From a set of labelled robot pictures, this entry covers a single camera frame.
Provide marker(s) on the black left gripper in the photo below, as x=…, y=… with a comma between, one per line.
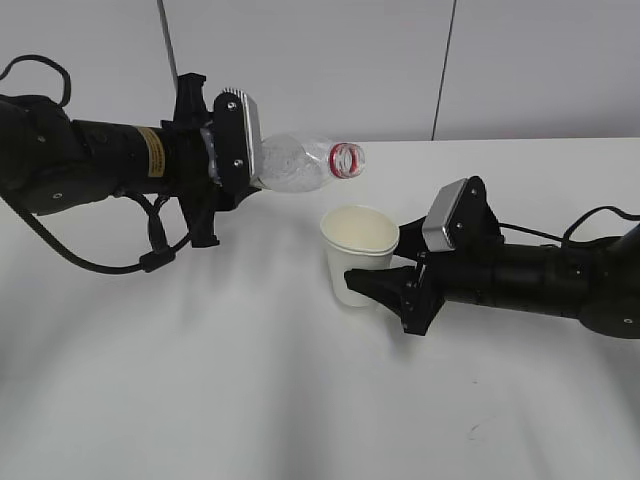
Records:
x=197, y=186

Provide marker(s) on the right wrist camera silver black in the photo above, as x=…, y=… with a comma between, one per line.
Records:
x=459, y=216

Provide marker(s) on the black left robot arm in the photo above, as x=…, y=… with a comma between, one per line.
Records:
x=53, y=163

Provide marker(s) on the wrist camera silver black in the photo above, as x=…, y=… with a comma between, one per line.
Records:
x=237, y=139
x=459, y=216

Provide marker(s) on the white paper cup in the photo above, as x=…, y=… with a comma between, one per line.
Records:
x=356, y=237

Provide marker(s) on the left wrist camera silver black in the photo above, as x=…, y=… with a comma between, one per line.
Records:
x=237, y=139

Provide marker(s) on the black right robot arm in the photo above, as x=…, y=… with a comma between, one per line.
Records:
x=596, y=284

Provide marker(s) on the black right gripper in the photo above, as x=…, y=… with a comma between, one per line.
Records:
x=417, y=294

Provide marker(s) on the clear water bottle red label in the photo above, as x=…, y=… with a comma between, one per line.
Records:
x=298, y=163

